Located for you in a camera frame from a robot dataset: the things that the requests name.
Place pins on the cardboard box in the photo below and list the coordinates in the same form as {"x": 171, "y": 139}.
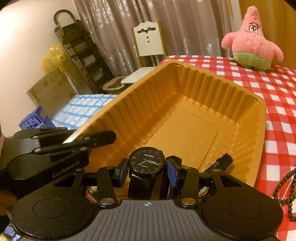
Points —
{"x": 52, "y": 92}

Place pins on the pink starfish plush toy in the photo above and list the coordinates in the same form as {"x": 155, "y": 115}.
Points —
{"x": 249, "y": 46}

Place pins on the beige foot basin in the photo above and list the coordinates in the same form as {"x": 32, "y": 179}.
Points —
{"x": 115, "y": 84}

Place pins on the blue white checkered cloth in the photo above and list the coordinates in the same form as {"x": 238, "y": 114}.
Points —
{"x": 81, "y": 108}

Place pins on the black folding ladder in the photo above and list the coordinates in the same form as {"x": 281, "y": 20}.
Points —
{"x": 83, "y": 52}

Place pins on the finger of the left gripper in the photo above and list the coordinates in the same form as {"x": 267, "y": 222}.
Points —
{"x": 55, "y": 156}
{"x": 31, "y": 132}

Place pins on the red white checkered tablecloth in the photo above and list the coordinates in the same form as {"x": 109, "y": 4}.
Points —
{"x": 277, "y": 87}

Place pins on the wooden door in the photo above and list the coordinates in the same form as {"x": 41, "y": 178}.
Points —
{"x": 278, "y": 21}

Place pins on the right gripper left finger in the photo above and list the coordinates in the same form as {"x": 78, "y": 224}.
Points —
{"x": 109, "y": 178}

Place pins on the person's left hand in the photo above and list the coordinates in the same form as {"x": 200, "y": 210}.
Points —
{"x": 6, "y": 199}

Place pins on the orange plastic tray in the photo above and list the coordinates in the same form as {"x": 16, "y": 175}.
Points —
{"x": 184, "y": 111}

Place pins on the yellow plastic bag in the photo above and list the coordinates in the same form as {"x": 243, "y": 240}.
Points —
{"x": 54, "y": 58}

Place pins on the grey patterned curtain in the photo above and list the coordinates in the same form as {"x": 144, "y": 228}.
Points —
{"x": 188, "y": 28}

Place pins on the black wrist watch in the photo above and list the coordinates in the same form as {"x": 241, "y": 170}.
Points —
{"x": 145, "y": 164}

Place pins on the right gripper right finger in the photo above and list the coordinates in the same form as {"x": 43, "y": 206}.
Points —
{"x": 184, "y": 181}

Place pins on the blue carton box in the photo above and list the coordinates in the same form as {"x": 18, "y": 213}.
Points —
{"x": 36, "y": 119}

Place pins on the white wooden chair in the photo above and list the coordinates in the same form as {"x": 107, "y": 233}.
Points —
{"x": 144, "y": 55}

